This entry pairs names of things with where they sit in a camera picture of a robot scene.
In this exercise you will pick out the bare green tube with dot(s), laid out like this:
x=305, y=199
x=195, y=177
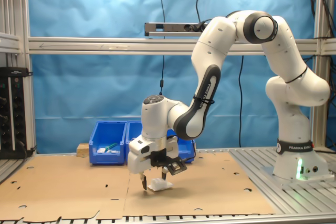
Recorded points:
x=111, y=146

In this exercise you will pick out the blue plastic bin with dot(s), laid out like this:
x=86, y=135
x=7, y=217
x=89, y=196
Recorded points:
x=107, y=159
x=187, y=150
x=134, y=129

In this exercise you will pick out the white printed flat packet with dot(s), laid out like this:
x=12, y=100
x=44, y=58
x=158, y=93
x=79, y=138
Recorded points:
x=101, y=150

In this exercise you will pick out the brown cardboard sheet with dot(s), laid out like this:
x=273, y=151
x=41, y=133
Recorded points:
x=210, y=195
x=65, y=187

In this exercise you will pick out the chipboard wooden block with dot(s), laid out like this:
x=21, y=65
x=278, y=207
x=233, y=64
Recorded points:
x=82, y=150

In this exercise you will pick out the horizontal aluminium beam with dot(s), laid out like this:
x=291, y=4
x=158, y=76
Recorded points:
x=105, y=45

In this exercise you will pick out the black socket rack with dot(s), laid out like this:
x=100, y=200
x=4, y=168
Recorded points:
x=13, y=116

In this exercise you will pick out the grey power strip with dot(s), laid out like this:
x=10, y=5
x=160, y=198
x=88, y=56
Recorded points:
x=170, y=27

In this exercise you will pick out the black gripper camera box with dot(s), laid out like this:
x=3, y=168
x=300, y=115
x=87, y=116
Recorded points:
x=176, y=167

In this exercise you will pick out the aluminium frame post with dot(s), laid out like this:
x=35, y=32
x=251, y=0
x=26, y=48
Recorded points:
x=319, y=129
x=15, y=11

